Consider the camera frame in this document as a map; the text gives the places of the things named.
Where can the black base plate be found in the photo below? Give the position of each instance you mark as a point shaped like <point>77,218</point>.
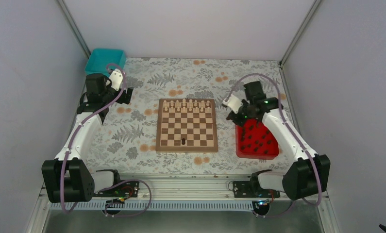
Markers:
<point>117,189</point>
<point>251,189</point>

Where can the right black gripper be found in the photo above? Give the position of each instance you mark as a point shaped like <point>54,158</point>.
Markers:
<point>239,122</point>

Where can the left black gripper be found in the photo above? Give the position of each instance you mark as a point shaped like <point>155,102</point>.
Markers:
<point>121,100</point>

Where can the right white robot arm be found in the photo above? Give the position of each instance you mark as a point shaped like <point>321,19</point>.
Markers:
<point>308,173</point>

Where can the teal plastic bin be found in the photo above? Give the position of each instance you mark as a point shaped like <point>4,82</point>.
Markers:
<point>100,58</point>

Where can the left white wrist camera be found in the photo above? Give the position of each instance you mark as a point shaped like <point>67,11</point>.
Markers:
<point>116,78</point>

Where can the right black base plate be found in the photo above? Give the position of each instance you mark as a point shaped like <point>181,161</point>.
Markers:
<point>251,189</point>

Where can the white chess pieces row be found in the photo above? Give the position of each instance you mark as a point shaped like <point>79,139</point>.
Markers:
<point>187,105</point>

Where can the aluminium mounting rail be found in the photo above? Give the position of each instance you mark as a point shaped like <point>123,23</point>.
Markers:
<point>186,204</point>

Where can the wooden chessboard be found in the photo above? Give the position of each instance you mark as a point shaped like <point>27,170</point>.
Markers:
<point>199,130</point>

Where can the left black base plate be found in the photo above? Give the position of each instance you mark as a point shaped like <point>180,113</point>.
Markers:
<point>117,189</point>

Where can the floral patterned table mat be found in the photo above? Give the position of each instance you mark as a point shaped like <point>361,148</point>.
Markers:
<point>126,140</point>

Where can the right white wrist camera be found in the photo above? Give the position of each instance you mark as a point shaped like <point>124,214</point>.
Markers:
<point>233,102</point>

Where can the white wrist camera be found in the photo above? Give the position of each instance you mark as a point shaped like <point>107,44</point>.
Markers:
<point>233,102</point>
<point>116,78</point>

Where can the red plastic tray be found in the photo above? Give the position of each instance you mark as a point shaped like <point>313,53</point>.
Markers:
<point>258,142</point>

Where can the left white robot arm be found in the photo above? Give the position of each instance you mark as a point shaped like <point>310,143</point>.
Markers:
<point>66,177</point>

